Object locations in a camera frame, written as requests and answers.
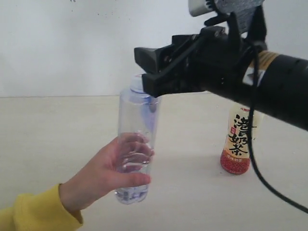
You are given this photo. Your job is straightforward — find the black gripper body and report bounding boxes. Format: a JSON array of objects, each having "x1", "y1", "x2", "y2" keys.
[{"x1": 172, "y1": 26, "x2": 253, "y2": 94}]

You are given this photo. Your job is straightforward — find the black camera cable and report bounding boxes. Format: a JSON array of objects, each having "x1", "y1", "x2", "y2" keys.
[{"x1": 247, "y1": 44, "x2": 308, "y2": 215}]

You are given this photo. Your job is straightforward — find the tall clear blue-tinted bottle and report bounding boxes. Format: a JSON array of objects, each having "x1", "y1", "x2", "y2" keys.
[{"x1": 114, "y1": 74, "x2": 161, "y2": 205}]

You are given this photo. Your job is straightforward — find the yellow sleeve forearm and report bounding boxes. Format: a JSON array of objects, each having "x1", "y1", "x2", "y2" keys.
[{"x1": 0, "y1": 184, "x2": 84, "y2": 231}]

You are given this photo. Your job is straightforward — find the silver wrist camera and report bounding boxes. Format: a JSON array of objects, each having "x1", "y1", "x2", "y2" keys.
[{"x1": 188, "y1": 0, "x2": 214, "y2": 17}]

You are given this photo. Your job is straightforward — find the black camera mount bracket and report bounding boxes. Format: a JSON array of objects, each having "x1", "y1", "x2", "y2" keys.
[{"x1": 204, "y1": 0, "x2": 267, "y2": 50}]

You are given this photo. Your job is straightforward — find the person's bare hand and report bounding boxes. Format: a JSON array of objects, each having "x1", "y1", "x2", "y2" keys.
[{"x1": 59, "y1": 138, "x2": 151, "y2": 213}]

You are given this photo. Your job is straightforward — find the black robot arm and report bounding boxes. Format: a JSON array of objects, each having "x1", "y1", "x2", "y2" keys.
[{"x1": 134, "y1": 26, "x2": 308, "y2": 129}]

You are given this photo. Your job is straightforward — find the milk tea bottle cream cap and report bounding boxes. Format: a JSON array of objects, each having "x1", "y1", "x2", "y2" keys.
[{"x1": 220, "y1": 103, "x2": 250, "y2": 175}]

